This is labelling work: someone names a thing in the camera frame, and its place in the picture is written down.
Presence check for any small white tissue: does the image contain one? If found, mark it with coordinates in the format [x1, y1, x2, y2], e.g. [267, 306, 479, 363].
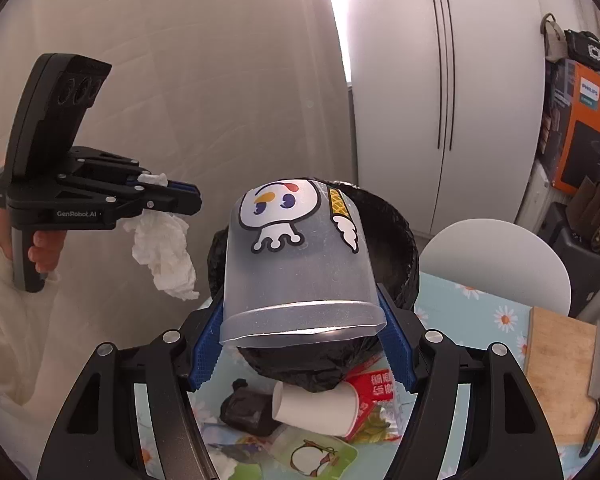
[123, 196, 199, 301]

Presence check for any colourful foil snack wrapper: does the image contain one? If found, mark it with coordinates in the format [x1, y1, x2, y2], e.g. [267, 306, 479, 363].
[349, 401, 404, 444]

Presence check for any clear plastic cartoon cup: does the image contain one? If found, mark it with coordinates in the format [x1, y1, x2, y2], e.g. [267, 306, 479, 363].
[220, 179, 387, 349]

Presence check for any white paper cup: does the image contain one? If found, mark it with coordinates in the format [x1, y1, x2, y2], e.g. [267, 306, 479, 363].
[272, 382, 364, 437]

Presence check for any green cartoon paper package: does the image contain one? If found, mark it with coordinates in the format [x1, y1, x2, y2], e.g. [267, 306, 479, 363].
[202, 424, 358, 479]

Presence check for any red snack sachet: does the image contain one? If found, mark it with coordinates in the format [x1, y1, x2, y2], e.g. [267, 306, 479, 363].
[346, 368, 394, 404]

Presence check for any left forearm cream sleeve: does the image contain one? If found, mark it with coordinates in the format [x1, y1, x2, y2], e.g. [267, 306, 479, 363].
[0, 247, 111, 474]

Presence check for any black lined glass trash bowl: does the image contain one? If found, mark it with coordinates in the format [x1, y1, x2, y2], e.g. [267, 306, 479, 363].
[208, 179, 419, 392]

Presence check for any person's left hand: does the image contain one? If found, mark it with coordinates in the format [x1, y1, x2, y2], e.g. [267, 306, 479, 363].
[0, 208, 67, 273]

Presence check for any wooden cutting board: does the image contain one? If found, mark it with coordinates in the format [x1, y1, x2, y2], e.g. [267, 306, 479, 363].
[524, 308, 596, 445]

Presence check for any white chair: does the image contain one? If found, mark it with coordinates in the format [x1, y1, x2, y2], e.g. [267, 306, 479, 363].
[419, 219, 571, 315]

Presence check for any black stool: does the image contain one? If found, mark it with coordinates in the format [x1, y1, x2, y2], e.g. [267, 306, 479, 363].
[538, 203, 600, 318]

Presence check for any brown leather handbag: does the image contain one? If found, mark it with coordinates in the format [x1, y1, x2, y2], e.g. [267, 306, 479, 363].
[566, 177, 600, 252]

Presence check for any white cabinet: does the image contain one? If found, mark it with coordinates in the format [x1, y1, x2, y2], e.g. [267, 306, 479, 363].
[349, 0, 544, 235]

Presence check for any orange Philips appliance box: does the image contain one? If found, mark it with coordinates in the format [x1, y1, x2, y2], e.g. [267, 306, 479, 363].
[538, 60, 600, 195]

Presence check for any cleaver knife black handle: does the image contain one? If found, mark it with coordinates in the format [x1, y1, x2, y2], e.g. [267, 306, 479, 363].
[579, 321, 600, 458]

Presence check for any black camera bag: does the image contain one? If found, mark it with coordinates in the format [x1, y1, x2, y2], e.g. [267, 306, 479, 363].
[565, 29, 600, 72]

